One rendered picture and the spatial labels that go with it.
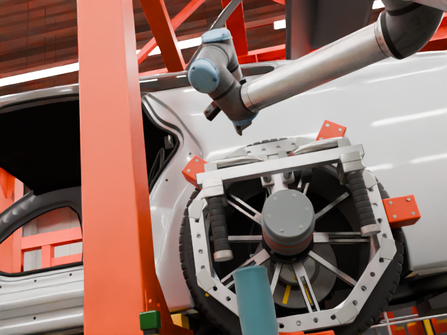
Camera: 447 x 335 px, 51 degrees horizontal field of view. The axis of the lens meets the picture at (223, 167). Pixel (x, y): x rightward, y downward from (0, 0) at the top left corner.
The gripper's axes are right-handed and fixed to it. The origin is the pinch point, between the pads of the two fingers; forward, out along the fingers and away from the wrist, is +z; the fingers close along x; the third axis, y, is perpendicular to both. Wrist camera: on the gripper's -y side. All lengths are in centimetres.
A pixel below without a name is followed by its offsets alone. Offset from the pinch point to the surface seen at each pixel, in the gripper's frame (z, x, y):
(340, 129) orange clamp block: -5.3, -25.4, 26.2
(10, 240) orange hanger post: 171, 219, -203
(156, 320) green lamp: -8, -66, -38
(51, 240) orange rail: 427, 515, -304
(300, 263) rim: 19, -47, 0
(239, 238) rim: 12.3, -34.2, -13.5
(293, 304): 61, -30, -3
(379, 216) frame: 8, -50, 24
